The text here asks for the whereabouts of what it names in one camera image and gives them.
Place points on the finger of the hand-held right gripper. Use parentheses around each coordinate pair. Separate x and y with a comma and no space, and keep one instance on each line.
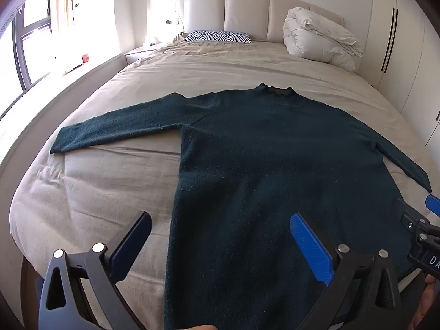
(414,215)
(433,202)

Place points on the beige window blind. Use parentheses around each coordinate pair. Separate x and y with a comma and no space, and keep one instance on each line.
(65,0)

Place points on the dark teal knit sweater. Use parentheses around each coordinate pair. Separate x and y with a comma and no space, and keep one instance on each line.
(257,161)

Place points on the black framed window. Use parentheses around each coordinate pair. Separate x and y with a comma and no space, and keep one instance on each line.
(31,41)

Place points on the person's right hand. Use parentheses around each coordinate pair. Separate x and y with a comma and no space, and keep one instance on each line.
(429,299)

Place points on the wall switch plate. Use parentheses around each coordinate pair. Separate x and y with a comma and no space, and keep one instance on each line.
(173,22)

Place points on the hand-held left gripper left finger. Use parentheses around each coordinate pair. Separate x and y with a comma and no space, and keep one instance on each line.
(132,244)

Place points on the small red object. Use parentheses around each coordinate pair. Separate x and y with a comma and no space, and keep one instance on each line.
(85,58)

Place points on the folded white duvet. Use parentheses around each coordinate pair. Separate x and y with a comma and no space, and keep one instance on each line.
(316,37)

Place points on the white wardrobe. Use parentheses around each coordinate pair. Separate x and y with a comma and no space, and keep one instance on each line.
(409,58)

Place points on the bed with beige sheet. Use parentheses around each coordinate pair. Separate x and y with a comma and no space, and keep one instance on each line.
(120,185)

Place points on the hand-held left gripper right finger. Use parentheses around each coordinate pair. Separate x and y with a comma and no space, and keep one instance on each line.
(309,247)

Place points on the white nightstand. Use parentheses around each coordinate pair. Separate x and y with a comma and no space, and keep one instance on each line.
(141,54)

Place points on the cream padded headboard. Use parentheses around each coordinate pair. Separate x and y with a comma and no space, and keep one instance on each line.
(245,10)

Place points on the zebra print pillow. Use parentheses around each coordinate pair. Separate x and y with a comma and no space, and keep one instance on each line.
(220,36)

